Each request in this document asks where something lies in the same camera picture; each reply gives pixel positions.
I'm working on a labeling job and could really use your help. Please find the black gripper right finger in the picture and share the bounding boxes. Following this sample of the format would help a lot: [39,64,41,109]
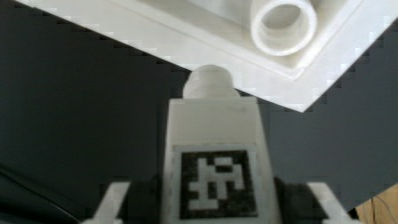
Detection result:
[307,182,362,224]

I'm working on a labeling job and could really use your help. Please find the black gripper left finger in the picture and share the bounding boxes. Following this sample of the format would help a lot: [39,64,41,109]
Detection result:
[82,182,130,224]

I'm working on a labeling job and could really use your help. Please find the white table leg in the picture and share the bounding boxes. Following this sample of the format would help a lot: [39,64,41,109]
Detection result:
[160,65,282,224]

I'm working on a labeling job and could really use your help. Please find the white square table top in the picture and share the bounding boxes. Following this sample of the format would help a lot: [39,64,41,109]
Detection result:
[16,0,398,112]

